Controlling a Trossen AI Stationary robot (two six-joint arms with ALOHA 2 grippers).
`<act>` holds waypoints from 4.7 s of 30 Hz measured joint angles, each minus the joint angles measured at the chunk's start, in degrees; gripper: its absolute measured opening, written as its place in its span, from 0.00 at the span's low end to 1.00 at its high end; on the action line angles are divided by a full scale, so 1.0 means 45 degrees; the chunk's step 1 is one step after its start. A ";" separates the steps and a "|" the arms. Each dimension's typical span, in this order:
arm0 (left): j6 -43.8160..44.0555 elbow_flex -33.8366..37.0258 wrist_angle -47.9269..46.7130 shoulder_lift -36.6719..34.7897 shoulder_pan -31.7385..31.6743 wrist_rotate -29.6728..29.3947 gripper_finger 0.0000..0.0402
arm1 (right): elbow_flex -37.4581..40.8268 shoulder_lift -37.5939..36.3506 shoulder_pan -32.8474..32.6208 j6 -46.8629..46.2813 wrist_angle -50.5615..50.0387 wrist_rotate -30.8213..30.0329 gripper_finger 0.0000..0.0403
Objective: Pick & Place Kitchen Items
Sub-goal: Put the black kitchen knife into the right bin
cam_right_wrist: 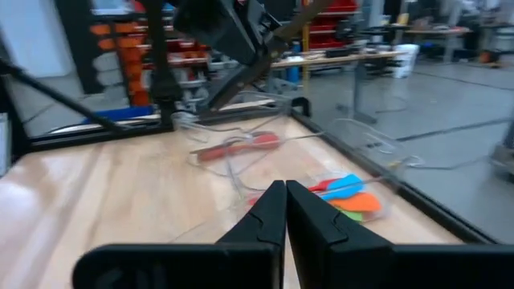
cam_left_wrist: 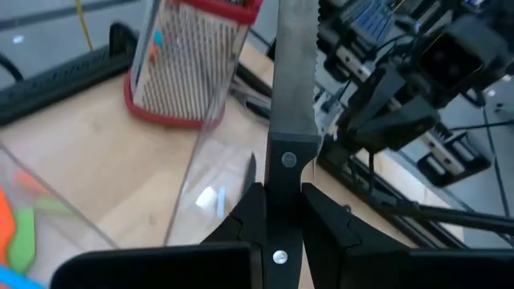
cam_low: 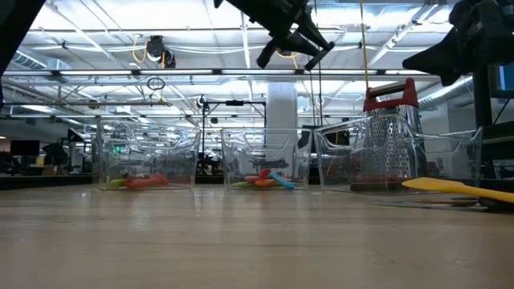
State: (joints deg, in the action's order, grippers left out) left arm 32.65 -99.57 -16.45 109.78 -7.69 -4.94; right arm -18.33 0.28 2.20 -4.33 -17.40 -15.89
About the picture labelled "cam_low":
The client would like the blue silicone spatula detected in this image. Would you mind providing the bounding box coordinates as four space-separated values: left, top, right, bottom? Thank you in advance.
268 172 297 190

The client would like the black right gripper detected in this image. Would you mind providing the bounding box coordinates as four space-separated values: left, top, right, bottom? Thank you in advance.
402 0 514 88

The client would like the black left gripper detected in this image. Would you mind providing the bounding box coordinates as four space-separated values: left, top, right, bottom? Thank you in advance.
247 0 336 70

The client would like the yellow silicone spatula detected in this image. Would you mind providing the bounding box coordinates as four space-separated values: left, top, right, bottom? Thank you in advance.
402 177 514 205

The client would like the red metal box grater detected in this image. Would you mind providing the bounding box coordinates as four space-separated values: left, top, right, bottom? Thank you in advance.
362 78 427 185

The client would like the white pillar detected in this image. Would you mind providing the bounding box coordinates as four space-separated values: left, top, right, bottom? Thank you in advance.
267 82 298 133

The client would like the grey workstation cart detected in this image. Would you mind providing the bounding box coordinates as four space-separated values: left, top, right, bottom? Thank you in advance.
471 67 514 181

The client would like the clear plastic bin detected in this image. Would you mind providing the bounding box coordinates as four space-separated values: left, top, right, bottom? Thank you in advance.
95 119 202 192
221 128 312 191
312 114 483 197

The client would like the black background rig frame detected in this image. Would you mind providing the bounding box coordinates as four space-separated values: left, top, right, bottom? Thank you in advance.
200 99 268 129

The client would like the computer monitor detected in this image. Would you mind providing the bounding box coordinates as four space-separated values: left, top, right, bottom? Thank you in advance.
487 62 514 100

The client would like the black background monitor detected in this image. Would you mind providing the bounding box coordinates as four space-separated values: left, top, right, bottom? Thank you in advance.
10 140 41 157

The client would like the dark background workstation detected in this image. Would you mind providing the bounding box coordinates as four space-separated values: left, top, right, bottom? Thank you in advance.
41 127 94 177

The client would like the black hanging cable ring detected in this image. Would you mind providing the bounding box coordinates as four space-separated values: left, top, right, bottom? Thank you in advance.
146 76 166 92

